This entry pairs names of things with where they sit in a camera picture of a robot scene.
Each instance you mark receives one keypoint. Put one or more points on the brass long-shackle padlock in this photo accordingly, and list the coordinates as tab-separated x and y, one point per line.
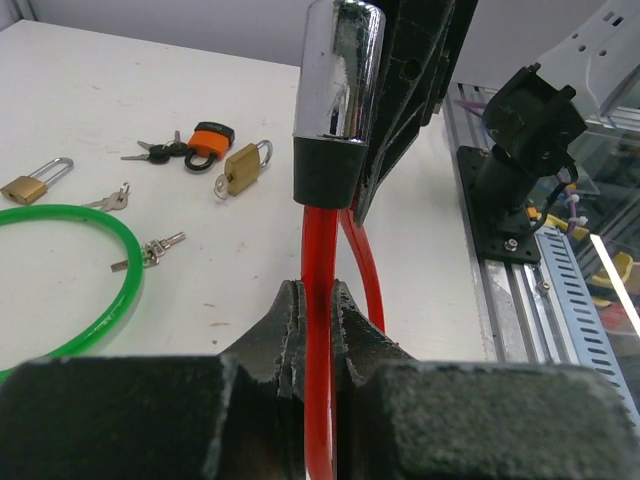
26	189

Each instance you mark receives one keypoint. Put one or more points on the white slotted cable duct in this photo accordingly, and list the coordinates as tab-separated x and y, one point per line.
582	322

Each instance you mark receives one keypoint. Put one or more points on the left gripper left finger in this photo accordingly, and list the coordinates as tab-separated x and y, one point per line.
228	416

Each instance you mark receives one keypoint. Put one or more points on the red cable lock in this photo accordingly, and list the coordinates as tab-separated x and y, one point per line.
332	129

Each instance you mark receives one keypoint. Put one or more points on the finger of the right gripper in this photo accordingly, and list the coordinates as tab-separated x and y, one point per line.
422	42

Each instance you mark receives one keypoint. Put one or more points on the green cable lock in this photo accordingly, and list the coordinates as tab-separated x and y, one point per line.
70	276

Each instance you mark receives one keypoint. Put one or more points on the aluminium front rail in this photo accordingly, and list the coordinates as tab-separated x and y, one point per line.
520	316

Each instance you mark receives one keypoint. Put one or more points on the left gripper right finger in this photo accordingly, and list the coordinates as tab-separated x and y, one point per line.
402	418

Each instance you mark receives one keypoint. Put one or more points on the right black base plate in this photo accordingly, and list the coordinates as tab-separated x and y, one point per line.
500	210

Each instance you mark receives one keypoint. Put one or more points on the orange black padlock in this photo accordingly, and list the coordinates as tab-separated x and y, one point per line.
209	143

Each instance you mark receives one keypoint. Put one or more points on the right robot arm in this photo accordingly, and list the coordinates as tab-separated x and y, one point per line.
532	118

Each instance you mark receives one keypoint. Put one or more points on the silver keys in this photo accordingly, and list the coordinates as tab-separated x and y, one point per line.
147	254
116	201

